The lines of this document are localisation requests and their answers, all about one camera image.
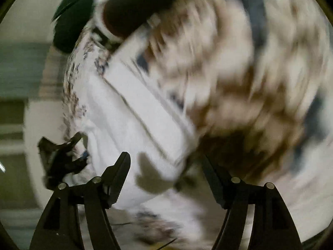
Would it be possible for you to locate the floral cream bed blanket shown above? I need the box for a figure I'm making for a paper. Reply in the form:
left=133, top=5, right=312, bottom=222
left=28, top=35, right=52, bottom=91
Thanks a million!
left=62, top=0, right=333, bottom=250

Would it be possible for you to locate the white knitted lace garment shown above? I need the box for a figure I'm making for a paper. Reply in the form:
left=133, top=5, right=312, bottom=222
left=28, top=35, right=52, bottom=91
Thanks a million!
left=63, top=28, right=197, bottom=209

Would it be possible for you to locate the dark green velvet pillow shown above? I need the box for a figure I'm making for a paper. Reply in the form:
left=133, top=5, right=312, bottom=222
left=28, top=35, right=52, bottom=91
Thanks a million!
left=52, top=0, right=94, bottom=54

